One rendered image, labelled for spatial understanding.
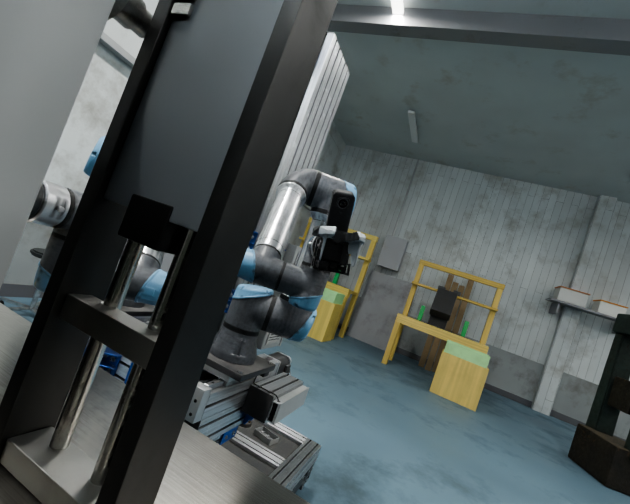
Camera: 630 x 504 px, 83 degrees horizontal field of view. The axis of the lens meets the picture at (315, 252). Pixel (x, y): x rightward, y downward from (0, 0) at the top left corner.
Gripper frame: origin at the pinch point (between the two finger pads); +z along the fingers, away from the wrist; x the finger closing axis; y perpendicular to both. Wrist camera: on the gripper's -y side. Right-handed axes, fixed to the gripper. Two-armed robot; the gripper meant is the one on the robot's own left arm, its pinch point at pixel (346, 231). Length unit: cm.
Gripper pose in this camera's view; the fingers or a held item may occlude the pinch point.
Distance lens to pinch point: 58.7
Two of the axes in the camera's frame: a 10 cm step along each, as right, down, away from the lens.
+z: 0.9, -0.1, -10.0
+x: -9.7, -2.1, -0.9
